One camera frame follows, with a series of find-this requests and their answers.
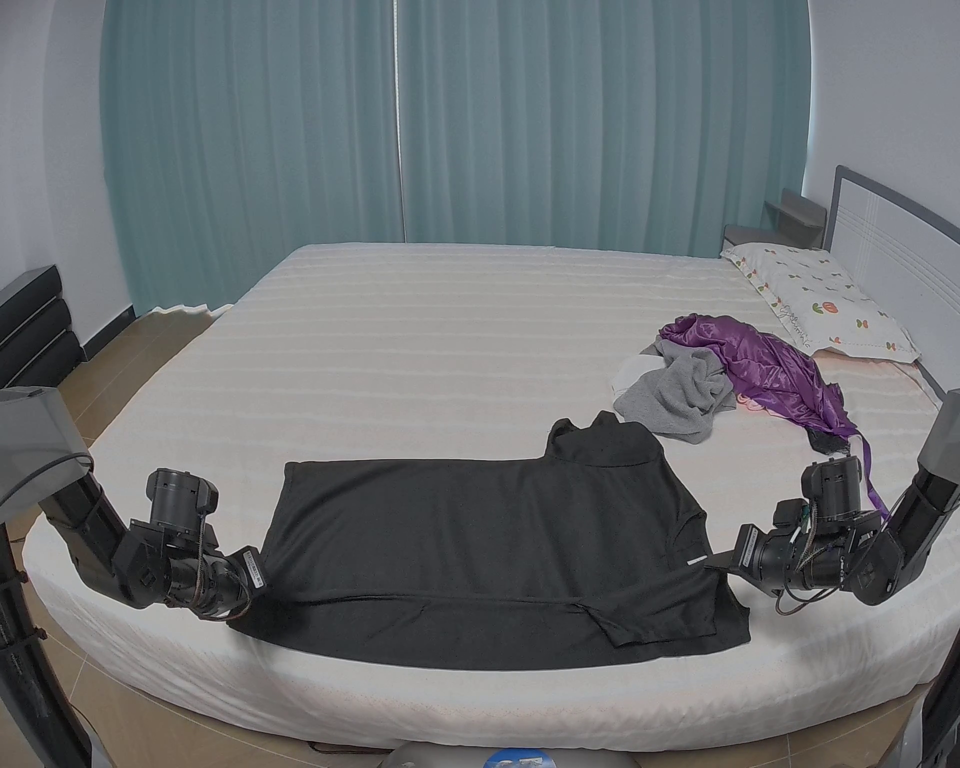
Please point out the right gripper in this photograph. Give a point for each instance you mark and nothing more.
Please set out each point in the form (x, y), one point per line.
(780, 564)

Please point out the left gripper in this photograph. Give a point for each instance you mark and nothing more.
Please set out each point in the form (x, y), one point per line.
(229, 585)

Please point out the black T-shirt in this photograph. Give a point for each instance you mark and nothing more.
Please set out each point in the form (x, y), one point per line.
(480, 540)

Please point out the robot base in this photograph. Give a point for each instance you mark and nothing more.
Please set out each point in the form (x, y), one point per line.
(450, 757)

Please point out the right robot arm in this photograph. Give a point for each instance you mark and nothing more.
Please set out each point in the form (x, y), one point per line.
(915, 517)

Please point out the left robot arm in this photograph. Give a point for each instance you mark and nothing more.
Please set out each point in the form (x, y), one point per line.
(82, 525)

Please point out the bed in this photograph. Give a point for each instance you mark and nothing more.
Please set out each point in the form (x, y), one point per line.
(420, 337)

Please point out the black lace garment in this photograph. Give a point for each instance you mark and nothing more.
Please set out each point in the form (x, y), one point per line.
(829, 442)

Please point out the pink garment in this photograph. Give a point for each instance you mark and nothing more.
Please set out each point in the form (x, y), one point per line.
(748, 403)

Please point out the purple satin garment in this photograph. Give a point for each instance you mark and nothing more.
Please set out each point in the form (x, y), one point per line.
(772, 367)

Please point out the grey garment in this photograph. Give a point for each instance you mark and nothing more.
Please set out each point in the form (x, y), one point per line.
(679, 394)

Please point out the white garment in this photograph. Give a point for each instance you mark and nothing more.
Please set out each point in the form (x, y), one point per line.
(634, 371)

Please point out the white printed pillow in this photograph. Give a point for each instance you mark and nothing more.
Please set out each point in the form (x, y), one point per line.
(825, 296)

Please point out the black chest of drawers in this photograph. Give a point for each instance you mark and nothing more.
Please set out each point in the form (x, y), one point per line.
(34, 322)

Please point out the grey bedside table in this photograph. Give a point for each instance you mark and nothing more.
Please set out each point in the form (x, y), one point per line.
(795, 214)

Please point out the blue-green curtain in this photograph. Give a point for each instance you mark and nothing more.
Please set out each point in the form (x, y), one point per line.
(255, 135)
(600, 120)

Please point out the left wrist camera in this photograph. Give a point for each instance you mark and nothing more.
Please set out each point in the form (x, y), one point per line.
(209, 540)

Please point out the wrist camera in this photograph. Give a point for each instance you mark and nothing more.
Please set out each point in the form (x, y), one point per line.
(209, 540)
(788, 514)

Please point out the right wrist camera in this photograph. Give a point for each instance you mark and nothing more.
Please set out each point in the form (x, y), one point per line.
(788, 514)

